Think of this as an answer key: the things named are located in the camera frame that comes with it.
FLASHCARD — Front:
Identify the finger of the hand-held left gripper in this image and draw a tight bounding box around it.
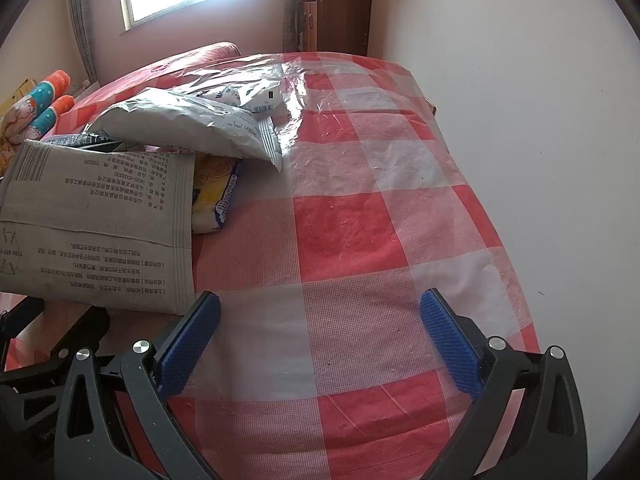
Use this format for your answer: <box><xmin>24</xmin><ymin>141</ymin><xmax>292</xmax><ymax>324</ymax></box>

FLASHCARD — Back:
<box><xmin>0</xmin><ymin>296</ymin><xmax>46</xmax><ymax>343</ymax></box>
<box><xmin>49</xmin><ymin>305</ymin><xmax>112</xmax><ymax>361</ymax></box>

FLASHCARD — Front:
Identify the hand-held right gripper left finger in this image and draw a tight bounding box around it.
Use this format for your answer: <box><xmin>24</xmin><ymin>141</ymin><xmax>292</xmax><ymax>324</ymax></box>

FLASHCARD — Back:
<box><xmin>54</xmin><ymin>291</ymin><xmax>223</xmax><ymax>480</ymax></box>

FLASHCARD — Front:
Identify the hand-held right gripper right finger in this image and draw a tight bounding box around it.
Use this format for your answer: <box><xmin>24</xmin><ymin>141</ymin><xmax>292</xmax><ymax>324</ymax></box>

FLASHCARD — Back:
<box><xmin>419</xmin><ymin>288</ymin><xmax>588</xmax><ymax>480</ymax></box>

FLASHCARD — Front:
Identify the large printed paper bag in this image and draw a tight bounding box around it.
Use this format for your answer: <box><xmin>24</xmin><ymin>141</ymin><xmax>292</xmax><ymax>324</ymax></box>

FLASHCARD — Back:
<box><xmin>0</xmin><ymin>139</ymin><xmax>197</xmax><ymax>317</ymax></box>

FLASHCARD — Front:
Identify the grey plastic mailer bag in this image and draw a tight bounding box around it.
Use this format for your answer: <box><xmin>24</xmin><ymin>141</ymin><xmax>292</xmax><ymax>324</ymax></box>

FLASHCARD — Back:
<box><xmin>89</xmin><ymin>86</ymin><xmax>283</xmax><ymax>173</ymax></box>

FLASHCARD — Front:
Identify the red white checkered plastic sheet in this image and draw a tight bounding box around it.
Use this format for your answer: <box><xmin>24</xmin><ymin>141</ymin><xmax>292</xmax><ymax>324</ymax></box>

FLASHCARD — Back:
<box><xmin>50</xmin><ymin>52</ymin><xmax>543</xmax><ymax>480</ymax></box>

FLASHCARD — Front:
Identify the yellow white tissue packet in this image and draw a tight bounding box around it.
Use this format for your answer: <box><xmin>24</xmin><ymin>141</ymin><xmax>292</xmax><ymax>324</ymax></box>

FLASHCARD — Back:
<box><xmin>191</xmin><ymin>154</ymin><xmax>244</xmax><ymax>235</ymax></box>

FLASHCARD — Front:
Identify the floral beige cloth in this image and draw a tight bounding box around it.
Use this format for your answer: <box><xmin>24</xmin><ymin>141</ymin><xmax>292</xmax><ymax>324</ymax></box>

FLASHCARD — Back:
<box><xmin>0</xmin><ymin>105</ymin><xmax>36</xmax><ymax>178</ymax></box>

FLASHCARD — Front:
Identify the rolled teal orange blanket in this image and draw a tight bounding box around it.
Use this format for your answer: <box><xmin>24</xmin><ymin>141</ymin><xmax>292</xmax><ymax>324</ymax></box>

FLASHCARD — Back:
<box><xmin>0</xmin><ymin>70</ymin><xmax>76</xmax><ymax>141</ymax></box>

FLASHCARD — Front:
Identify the yellow headboard cushion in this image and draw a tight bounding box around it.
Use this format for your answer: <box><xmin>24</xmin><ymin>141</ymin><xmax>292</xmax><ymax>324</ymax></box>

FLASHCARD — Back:
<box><xmin>0</xmin><ymin>77</ymin><xmax>38</xmax><ymax>111</ymax></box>

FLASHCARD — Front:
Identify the small white blue packet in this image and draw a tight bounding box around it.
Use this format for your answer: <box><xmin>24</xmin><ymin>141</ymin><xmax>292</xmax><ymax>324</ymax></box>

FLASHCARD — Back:
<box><xmin>202</xmin><ymin>85</ymin><xmax>242</xmax><ymax>107</ymax></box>

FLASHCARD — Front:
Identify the white blue wipes packet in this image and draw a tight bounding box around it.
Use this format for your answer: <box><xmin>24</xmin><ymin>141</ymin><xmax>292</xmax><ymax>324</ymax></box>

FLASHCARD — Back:
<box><xmin>240</xmin><ymin>79</ymin><xmax>282</xmax><ymax>116</ymax></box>

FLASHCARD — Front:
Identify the grey curtain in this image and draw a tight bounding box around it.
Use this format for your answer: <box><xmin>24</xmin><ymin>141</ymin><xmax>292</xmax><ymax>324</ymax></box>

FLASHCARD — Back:
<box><xmin>66</xmin><ymin>0</ymin><xmax>98</xmax><ymax>83</ymax></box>

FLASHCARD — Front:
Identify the brown wooden cabinet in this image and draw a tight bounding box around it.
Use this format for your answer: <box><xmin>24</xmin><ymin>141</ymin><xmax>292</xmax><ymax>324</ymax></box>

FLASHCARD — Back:
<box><xmin>295</xmin><ymin>0</ymin><xmax>375</xmax><ymax>56</ymax></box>

